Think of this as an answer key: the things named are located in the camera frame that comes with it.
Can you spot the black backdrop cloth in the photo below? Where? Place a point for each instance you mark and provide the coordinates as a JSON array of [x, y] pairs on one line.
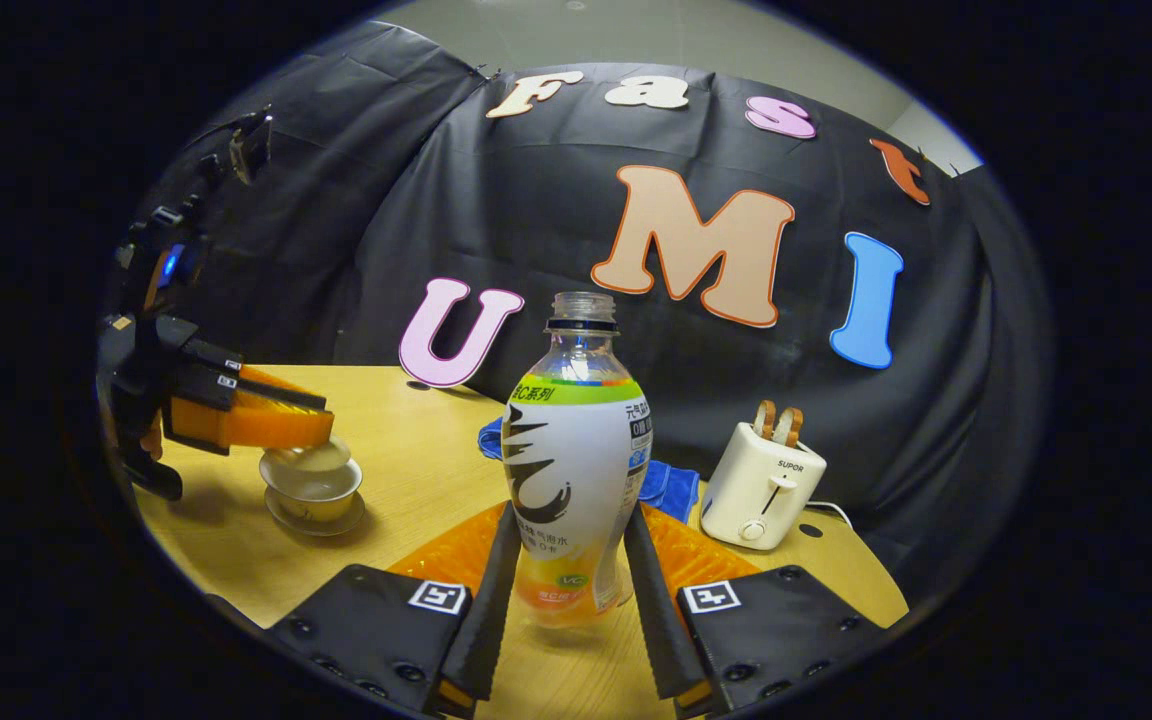
[[736, 400]]

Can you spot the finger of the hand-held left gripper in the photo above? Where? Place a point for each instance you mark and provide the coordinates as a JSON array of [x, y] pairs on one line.
[[256, 428], [276, 388]]

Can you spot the clear water bottle white label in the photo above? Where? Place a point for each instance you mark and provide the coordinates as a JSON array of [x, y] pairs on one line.
[[576, 470]]

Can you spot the toast slice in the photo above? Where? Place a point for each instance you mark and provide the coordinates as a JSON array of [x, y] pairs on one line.
[[791, 427], [765, 420]]

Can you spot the blue folded towel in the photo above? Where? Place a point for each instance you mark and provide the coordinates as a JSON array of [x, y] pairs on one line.
[[666, 490]]

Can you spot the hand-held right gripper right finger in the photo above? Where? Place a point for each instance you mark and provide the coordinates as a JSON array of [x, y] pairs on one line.
[[656, 630]]

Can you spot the white toaster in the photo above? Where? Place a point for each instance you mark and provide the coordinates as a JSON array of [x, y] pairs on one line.
[[761, 495]]

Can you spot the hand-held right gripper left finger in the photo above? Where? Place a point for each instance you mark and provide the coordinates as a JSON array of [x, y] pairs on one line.
[[489, 620]]

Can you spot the cream ceramic teacup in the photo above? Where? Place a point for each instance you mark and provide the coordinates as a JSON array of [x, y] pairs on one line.
[[314, 495]]

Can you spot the cream teacup lid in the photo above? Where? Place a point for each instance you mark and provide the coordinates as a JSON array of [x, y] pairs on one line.
[[306, 458]]

